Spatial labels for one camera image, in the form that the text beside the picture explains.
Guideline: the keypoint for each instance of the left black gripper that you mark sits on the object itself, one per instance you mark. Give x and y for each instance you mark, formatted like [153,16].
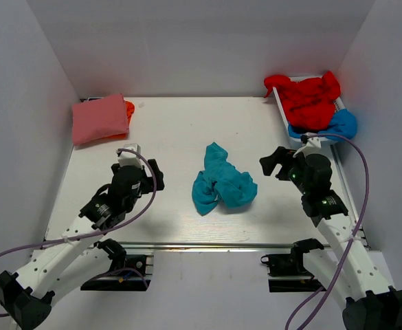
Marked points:
[154,175]

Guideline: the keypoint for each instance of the blue crumpled t-shirt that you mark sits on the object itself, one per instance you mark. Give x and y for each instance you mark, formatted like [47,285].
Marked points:
[343,123]

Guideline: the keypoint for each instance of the white plastic basket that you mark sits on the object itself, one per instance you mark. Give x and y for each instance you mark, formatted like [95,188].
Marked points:
[295,143]

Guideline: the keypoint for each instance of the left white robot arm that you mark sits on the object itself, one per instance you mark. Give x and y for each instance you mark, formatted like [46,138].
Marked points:
[84,250]

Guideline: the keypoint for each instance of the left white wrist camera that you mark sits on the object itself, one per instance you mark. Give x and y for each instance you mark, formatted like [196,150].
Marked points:
[129,156]

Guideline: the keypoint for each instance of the folded orange t-shirt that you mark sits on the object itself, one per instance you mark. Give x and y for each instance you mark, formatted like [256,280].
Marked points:
[130,110]

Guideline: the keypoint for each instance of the aluminium table rail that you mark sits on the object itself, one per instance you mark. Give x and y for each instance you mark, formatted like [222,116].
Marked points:
[205,247]

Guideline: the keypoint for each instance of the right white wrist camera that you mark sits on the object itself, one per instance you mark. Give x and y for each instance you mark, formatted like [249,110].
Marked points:
[310,145]

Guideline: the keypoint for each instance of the folded pink t-shirt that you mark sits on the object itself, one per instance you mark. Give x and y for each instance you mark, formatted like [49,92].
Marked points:
[100,118]

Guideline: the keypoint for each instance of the red crumpled t-shirt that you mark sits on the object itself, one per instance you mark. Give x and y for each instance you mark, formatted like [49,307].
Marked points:
[308,104]

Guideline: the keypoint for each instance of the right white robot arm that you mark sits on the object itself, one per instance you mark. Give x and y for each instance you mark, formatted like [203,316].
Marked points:
[367,300]

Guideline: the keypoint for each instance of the teal t-shirt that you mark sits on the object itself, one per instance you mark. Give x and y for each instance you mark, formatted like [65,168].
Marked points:
[220,181]

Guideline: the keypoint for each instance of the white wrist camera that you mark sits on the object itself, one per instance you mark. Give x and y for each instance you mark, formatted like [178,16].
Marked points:
[310,145]
[129,156]

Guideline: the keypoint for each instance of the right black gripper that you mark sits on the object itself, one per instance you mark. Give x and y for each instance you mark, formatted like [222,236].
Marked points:
[284,166]

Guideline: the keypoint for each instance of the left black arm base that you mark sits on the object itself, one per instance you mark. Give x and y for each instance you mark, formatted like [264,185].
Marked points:
[127,271]

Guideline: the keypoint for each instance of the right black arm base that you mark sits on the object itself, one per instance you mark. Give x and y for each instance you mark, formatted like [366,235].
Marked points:
[286,271]

